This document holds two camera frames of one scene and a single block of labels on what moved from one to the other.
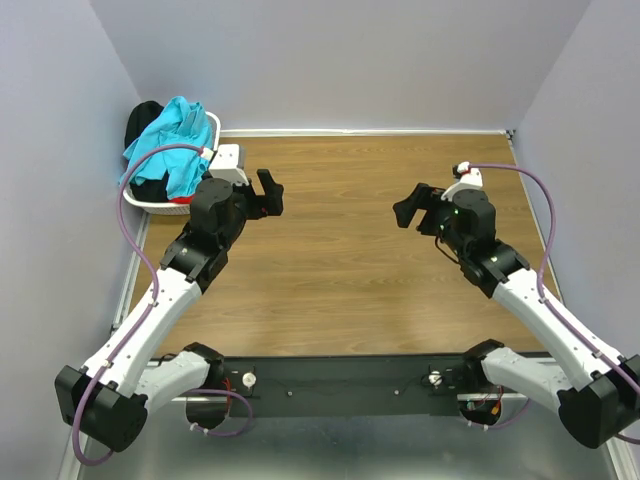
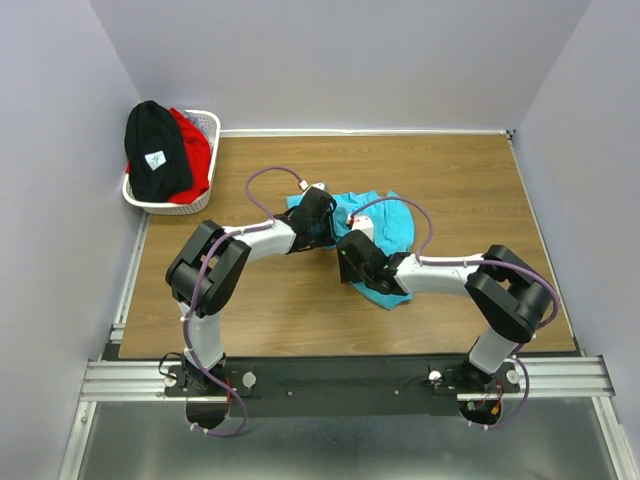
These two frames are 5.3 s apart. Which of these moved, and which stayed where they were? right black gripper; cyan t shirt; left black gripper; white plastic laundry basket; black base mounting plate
Moved: right black gripper; left black gripper; cyan t shirt
Stayed: black base mounting plate; white plastic laundry basket
